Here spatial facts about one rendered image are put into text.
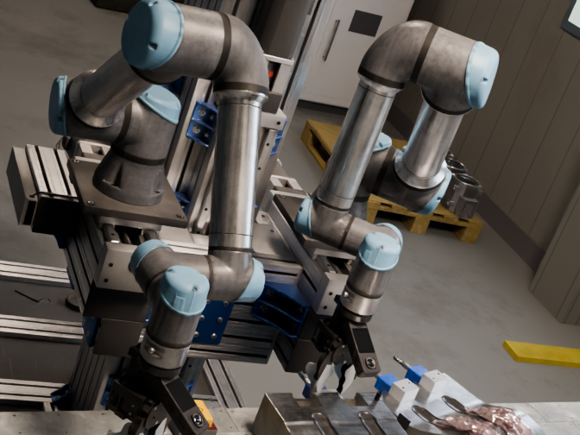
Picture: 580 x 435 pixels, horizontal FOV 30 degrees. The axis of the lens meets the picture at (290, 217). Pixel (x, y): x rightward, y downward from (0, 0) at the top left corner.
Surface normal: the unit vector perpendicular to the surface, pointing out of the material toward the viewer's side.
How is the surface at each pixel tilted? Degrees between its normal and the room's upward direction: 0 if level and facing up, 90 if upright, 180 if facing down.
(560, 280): 90
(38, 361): 0
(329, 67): 90
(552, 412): 0
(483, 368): 0
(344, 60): 90
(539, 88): 90
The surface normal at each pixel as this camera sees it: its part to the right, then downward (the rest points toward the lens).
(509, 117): -0.89, -0.15
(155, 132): 0.39, 0.49
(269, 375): 0.33, -0.87
